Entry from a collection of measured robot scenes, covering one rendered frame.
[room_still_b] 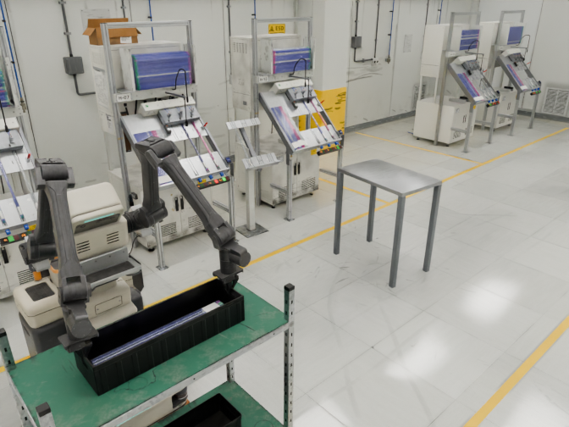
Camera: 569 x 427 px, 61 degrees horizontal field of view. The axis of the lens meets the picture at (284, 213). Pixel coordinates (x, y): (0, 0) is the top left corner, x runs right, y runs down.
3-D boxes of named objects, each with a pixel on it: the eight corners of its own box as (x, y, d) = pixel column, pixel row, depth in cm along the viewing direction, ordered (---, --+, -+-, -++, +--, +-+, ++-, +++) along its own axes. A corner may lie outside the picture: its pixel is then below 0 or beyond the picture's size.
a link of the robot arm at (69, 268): (69, 171, 157) (31, 172, 151) (73, 163, 153) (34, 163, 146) (92, 298, 146) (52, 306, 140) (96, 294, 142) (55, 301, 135)
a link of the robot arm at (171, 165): (166, 144, 180) (142, 155, 173) (171, 136, 175) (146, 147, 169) (234, 236, 180) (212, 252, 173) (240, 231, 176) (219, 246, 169)
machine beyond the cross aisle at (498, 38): (535, 128, 841) (561, 10, 763) (514, 136, 790) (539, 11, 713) (464, 115, 933) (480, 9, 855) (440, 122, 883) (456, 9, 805)
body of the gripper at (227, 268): (244, 273, 183) (243, 256, 180) (222, 283, 177) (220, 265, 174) (234, 267, 188) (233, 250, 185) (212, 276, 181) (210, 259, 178)
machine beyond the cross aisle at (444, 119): (495, 143, 753) (520, 12, 676) (468, 153, 703) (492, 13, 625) (420, 127, 846) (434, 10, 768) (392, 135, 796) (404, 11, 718)
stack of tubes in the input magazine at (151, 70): (192, 84, 418) (190, 51, 407) (138, 91, 387) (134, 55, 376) (185, 82, 427) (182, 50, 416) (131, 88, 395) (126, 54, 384)
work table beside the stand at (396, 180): (392, 288, 376) (402, 193, 343) (333, 253, 428) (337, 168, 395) (429, 270, 400) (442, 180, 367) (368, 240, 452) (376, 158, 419)
